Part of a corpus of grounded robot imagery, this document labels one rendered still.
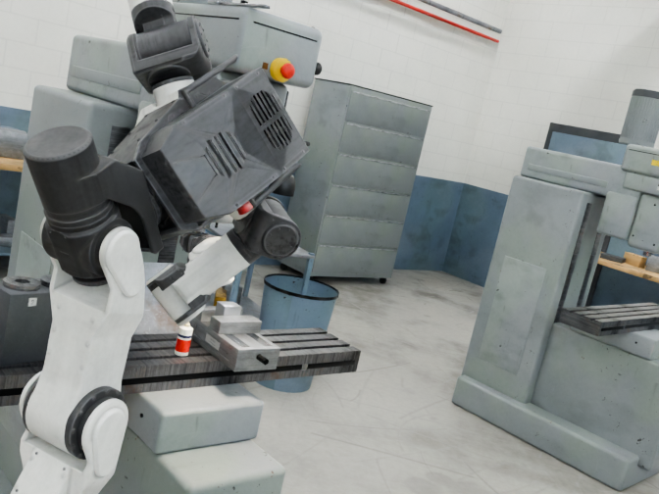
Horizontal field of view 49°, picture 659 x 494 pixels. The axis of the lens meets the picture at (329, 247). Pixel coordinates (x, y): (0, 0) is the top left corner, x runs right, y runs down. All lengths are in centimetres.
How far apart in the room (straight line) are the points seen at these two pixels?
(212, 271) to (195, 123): 39
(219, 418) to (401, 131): 586
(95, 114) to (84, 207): 108
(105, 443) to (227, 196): 52
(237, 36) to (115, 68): 72
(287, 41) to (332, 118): 530
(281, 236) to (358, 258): 610
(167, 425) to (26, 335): 43
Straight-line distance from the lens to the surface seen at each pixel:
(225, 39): 194
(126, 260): 135
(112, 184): 131
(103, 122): 238
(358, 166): 735
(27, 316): 197
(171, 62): 154
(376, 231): 774
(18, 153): 579
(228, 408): 213
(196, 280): 165
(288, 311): 433
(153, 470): 210
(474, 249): 953
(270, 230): 157
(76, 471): 151
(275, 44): 194
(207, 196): 138
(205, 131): 140
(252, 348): 215
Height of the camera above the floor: 167
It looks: 10 degrees down
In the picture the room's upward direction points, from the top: 13 degrees clockwise
